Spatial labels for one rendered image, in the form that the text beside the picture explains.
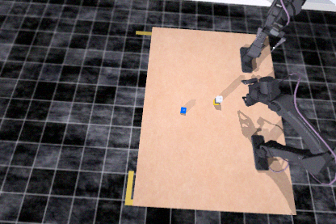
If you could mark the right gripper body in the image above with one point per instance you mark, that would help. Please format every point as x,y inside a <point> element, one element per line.
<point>277,25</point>

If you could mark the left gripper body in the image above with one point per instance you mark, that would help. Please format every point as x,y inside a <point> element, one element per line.
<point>254,92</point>

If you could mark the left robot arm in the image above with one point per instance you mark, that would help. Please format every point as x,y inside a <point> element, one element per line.
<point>314,160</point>

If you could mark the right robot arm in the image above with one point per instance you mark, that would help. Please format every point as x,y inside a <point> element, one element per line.
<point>254,51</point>

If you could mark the white block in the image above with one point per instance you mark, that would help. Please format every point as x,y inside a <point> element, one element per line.
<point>219,99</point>

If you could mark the blue block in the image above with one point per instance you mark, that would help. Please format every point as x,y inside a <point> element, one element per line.
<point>183,110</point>

